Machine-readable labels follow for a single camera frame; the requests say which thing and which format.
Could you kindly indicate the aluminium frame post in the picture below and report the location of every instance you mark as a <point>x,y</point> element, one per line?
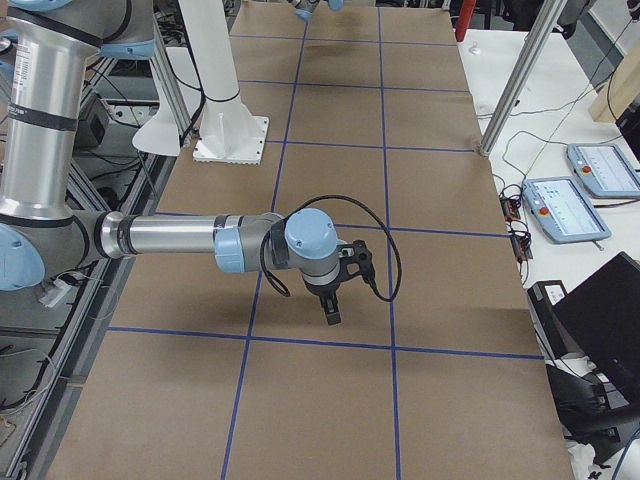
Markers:
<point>534,43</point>

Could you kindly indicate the brown paper table mat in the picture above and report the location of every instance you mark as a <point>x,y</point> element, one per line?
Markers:
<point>435,373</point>

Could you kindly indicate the far blue teach pendant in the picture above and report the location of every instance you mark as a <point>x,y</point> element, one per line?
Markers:
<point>604,170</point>

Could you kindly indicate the near blue teach pendant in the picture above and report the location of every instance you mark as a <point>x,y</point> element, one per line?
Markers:
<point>563,210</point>

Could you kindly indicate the white camera stand pedestal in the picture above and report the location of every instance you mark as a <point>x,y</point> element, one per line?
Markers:
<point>199,95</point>

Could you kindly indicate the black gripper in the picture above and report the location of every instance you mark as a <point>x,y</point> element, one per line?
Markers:
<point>320,290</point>

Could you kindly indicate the red fire extinguisher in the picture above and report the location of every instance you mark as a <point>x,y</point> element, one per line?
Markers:
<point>466,12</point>

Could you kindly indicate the black laptop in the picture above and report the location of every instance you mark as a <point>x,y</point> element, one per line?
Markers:
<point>600,317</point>

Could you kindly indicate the blue teach pendant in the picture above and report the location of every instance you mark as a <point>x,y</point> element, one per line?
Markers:
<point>563,210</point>
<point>604,170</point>

